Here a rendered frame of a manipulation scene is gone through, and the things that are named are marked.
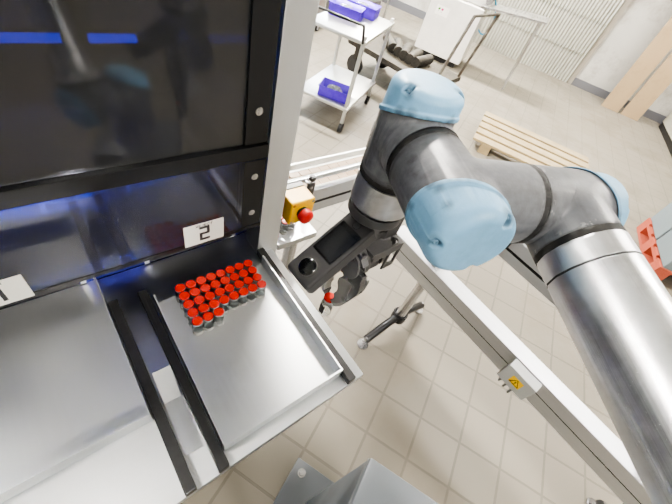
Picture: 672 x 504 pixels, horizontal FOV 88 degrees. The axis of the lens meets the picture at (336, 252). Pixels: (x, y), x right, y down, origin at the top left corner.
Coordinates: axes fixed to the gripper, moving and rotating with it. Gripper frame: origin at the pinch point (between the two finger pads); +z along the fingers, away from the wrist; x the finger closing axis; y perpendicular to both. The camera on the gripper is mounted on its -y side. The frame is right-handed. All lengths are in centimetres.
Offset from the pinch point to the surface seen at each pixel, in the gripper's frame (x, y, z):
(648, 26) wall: 166, 742, 9
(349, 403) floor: -5, 41, 113
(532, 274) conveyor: -14, 81, 26
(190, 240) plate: 30.2, -11.1, 12.3
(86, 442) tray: 6.3, -38.7, 24.8
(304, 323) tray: 6.5, 4.5, 23.7
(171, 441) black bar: -1.2, -27.8, 22.9
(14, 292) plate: 30, -40, 12
